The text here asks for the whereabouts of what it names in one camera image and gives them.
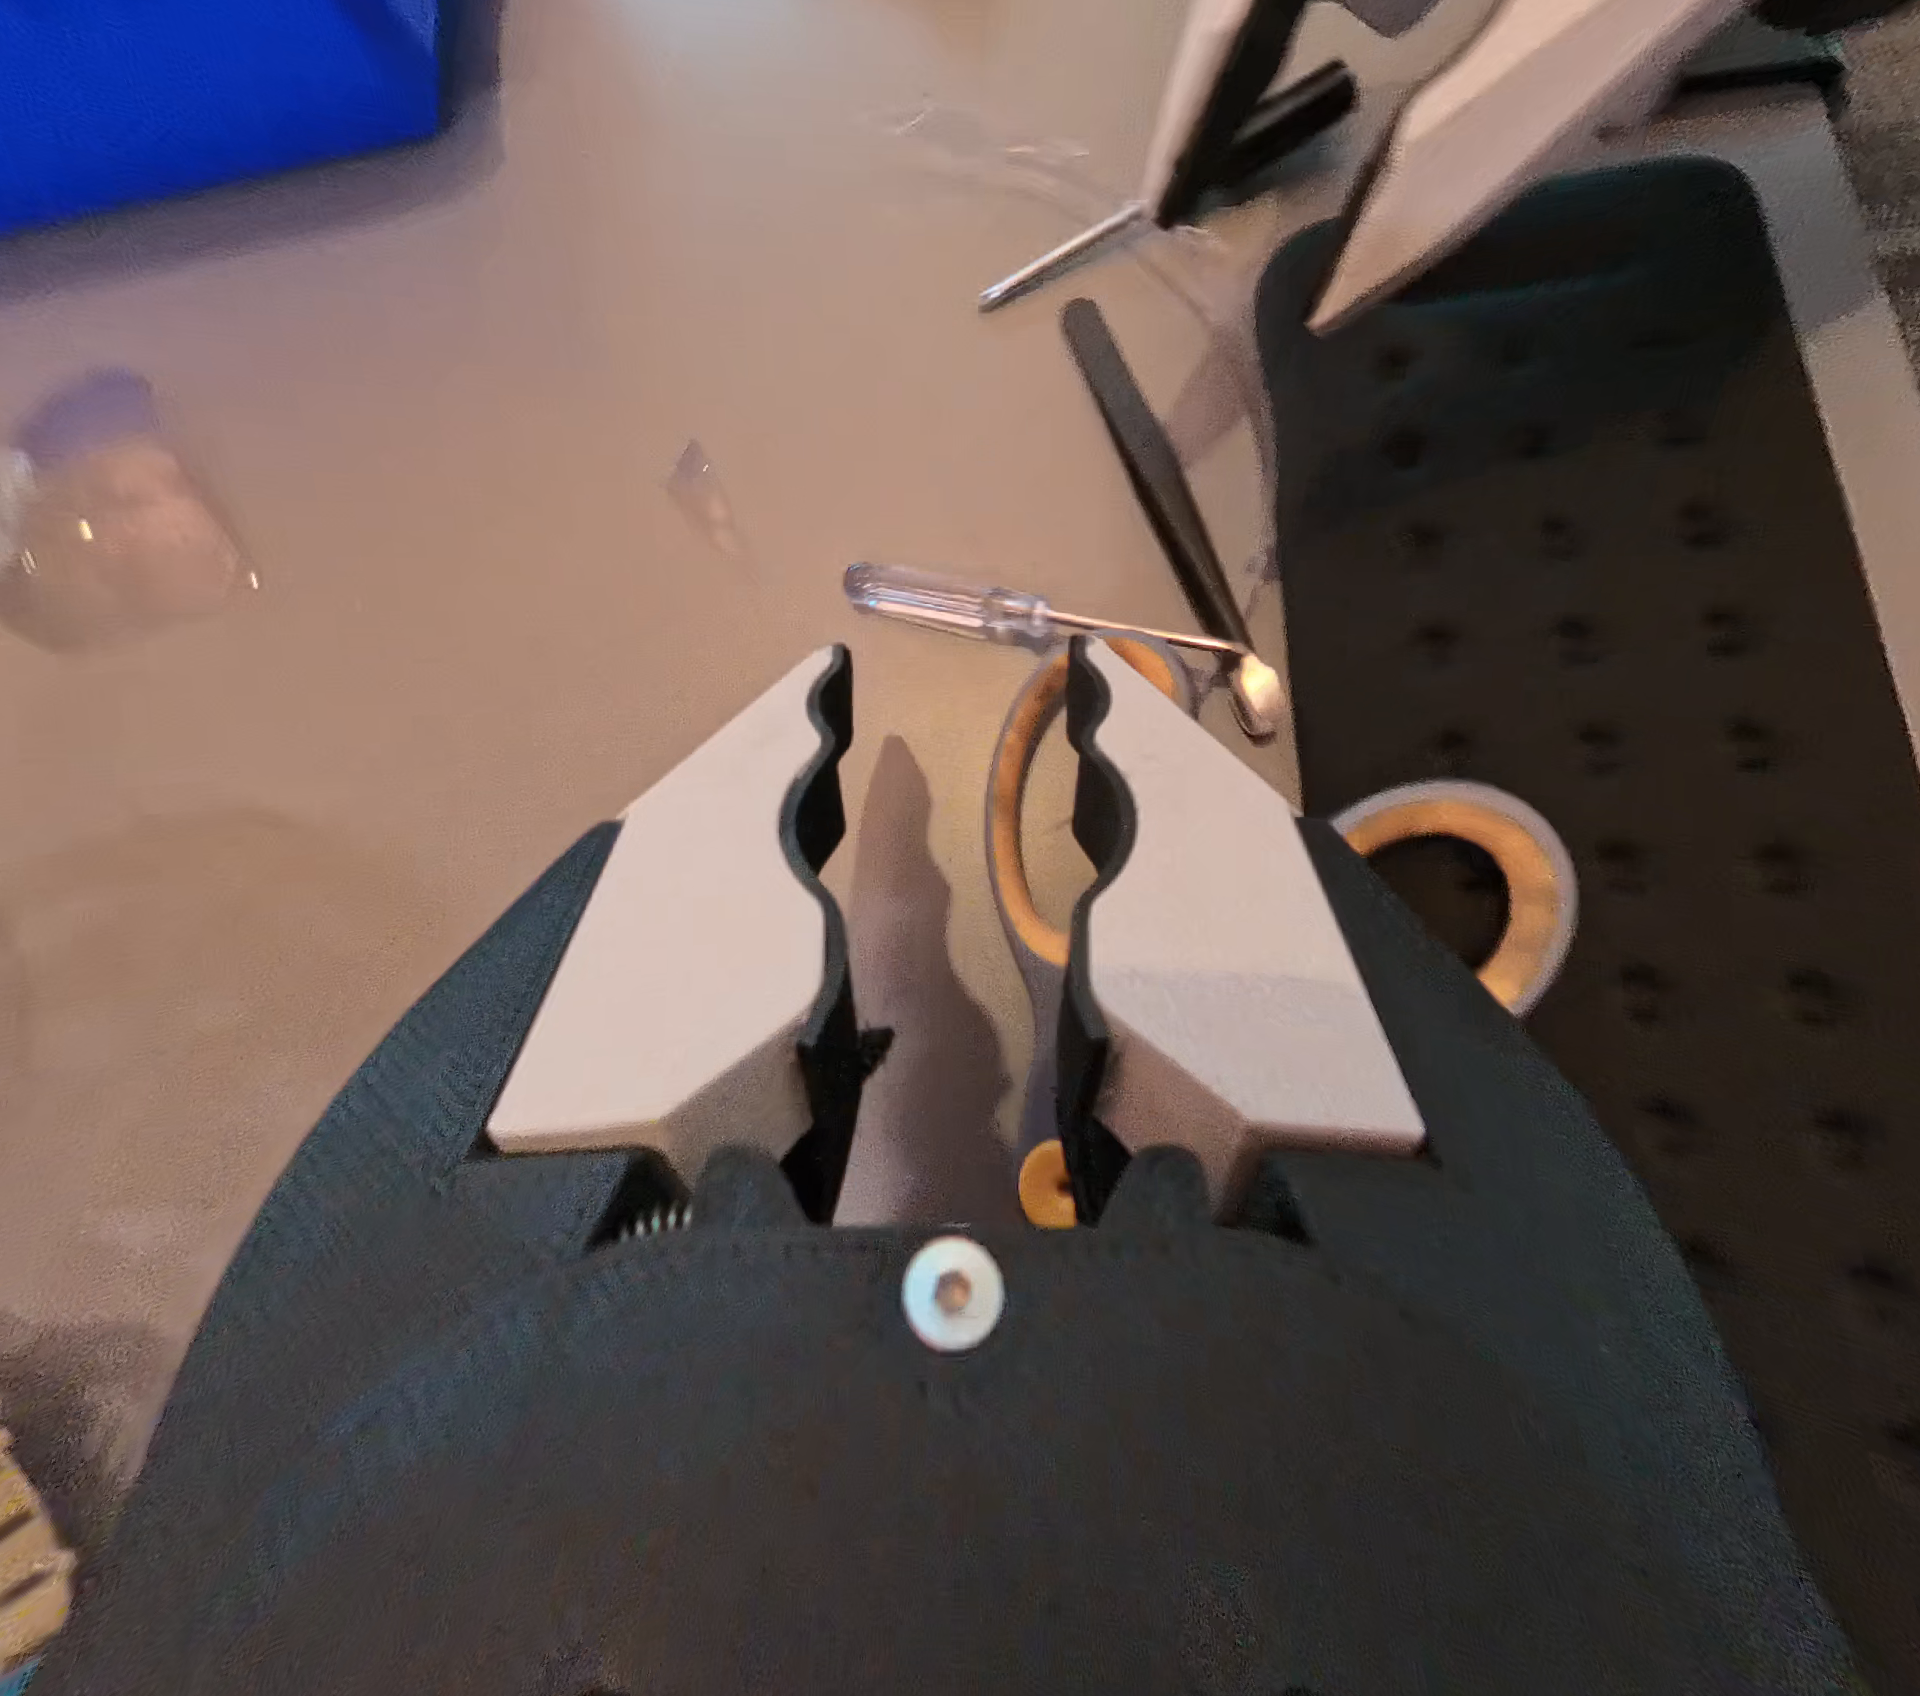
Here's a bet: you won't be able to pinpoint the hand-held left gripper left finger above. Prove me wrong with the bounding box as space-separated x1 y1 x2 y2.
482 641 899 1227

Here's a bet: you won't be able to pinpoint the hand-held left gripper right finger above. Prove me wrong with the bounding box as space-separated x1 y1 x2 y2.
1054 634 1429 1229

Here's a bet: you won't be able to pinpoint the clear-handled screwdriver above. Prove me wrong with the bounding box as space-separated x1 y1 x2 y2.
840 558 1259 666

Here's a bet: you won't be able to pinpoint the marble maze ball toy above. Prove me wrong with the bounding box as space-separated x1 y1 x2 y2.
0 364 267 658

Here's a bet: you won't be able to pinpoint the grey orange scissors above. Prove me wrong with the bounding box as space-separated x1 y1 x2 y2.
981 634 1579 1236

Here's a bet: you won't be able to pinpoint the clear plastic wrapper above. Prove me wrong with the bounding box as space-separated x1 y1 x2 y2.
892 97 1202 228

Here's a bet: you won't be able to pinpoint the clear plastic scrap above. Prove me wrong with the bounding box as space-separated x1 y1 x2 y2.
665 436 740 555

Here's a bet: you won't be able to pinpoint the black dimpled mat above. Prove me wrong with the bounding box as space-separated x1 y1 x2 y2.
1248 154 1920 1696

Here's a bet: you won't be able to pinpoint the black tweezers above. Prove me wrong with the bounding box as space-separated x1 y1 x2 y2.
1057 295 1261 660

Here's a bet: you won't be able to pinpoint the blue storage bin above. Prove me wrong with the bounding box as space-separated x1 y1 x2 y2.
0 0 455 240

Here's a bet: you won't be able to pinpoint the black-handled screwdriver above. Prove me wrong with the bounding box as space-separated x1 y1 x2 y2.
973 57 1361 315

